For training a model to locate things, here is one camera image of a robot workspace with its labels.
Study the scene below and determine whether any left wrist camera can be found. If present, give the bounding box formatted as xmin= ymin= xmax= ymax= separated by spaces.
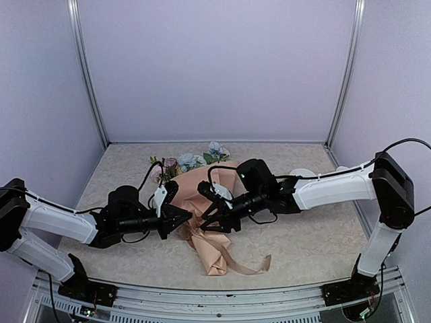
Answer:
xmin=150 ymin=180 xmax=178 ymax=218

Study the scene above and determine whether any left aluminium frame post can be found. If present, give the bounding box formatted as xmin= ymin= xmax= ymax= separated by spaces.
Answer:
xmin=67 ymin=0 xmax=110 ymax=150

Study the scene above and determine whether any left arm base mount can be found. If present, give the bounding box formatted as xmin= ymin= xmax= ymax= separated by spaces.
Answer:
xmin=58 ymin=254 xmax=118 ymax=307

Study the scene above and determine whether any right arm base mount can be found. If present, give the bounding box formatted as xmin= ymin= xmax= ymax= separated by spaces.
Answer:
xmin=321 ymin=255 xmax=380 ymax=306

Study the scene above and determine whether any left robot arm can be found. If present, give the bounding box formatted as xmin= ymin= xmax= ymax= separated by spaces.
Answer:
xmin=1 ymin=178 xmax=192 ymax=299

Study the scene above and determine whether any aluminium frame post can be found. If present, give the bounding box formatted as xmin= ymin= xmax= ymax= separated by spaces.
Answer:
xmin=325 ymin=0 xmax=366 ymax=150
xmin=67 ymin=0 xmax=110 ymax=150

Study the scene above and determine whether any pink wrapping paper sheet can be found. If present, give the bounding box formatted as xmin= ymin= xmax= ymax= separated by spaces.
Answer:
xmin=164 ymin=160 xmax=243 ymax=277

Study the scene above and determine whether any front aluminium rail base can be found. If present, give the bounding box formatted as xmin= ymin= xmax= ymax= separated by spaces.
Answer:
xmin=17 ymin=257 xmax=420 ymax=322

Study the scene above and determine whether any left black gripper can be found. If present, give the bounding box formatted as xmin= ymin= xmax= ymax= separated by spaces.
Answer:
xmin=118 ymin=205 xmax=192 ymax=240

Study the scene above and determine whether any pink rose stem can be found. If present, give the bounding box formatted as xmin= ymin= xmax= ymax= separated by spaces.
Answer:
xmin=150 ymin=157 xmax=180 ymax=184

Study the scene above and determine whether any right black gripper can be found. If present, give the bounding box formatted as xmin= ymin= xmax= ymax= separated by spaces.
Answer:
xmin=199 ymin=188 xmax=267 ymax=234

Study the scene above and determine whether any right aluminium frame post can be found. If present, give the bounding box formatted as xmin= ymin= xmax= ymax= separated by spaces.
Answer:
xmin=325 ymin=0 xmax=366 ymax=150

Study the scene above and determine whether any white ceramic bowl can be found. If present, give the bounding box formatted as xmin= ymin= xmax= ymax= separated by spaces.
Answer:
xmin=289 ymin=168 xmax=316 ymax=178

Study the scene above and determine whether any tan ribbon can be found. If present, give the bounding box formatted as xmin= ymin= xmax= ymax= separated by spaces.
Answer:
xmin=179 ymin=224 xmax=271 ymax=276

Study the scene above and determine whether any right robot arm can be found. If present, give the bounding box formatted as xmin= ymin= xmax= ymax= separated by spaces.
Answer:
xmin=197 ymin=151 xmax=416 ymax=299

